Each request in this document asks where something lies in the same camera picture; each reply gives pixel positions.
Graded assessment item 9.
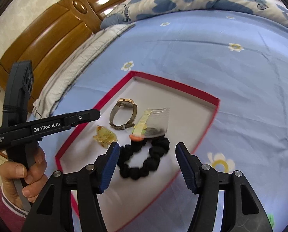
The yellow translucent hair claw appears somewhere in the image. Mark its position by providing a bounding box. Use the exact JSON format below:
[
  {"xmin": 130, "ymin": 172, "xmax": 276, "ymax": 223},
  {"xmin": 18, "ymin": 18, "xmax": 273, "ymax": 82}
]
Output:
[{"xmin": 93, "ymin": 125, "xmax": 118, "ymax": 148}]

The wooden headboard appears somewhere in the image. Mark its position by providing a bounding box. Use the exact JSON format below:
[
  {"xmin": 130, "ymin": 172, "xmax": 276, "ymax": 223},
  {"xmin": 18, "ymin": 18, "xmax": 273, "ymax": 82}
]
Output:
[{"xmin": 0, "ymin": 0, "xmax": 141, "ymax": 102}]

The grey striped pillow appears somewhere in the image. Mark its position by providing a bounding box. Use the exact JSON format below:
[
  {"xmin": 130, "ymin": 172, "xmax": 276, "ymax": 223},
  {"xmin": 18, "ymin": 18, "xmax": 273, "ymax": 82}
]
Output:
[{"xmin": 33, "ymin": 22, "xmax": 137, "ymax": 119}]

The gold wristwatch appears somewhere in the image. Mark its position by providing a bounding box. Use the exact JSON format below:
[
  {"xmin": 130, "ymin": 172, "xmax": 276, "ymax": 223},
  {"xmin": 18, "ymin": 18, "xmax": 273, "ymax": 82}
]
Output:
[{"xmin": 109, "ymin": 98, "xmax": 138, "ymax": 131}]

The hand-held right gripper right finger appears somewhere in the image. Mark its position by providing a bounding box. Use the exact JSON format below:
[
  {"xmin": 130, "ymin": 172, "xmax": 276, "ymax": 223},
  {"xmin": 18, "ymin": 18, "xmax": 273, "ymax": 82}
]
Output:
[{"xmin": 175, "ymin": 142, "xmax": 275, "ymax": 232}]

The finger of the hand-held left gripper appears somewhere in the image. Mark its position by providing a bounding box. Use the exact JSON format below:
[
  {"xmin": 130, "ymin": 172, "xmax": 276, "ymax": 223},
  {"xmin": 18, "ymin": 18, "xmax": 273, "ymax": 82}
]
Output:
[{"xmin": 62, "ymin": 109, "xmax": 101, "ymax": 128}]

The red shallow box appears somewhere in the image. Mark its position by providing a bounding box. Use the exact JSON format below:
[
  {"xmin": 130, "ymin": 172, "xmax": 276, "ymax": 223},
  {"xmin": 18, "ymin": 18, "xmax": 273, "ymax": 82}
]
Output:
[{"xmin": 55, "ymin": 71, "xmax": 220, "ymax": 232}]

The clear hair comb orange charm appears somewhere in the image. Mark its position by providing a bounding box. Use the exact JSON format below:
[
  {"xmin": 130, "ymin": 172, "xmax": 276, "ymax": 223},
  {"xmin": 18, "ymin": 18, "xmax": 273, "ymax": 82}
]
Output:
[{"xmin": 129, "ymin": 108, "xmax": 170, "ymax": 141}]

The person's left hand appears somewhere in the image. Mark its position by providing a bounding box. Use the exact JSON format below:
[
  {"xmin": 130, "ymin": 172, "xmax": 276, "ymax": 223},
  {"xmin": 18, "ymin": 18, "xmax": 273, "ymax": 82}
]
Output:
[{"xmin": 0, "ymin": 147, "xmax": 48, "ymax": 204}]

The black scrunchie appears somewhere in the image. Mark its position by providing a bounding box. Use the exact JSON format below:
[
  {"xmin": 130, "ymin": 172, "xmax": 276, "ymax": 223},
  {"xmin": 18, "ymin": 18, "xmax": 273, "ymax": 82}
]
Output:
[{"xmin": 117, "ymin": 136, "xmax": 170, "ymax": 180}]

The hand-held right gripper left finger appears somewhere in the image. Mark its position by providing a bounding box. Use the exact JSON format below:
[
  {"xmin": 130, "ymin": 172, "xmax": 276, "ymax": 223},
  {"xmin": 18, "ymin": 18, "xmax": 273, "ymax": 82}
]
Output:
[{"xmin": 21, "ymin": 141, "xmax": 121, "ymax": 232}]

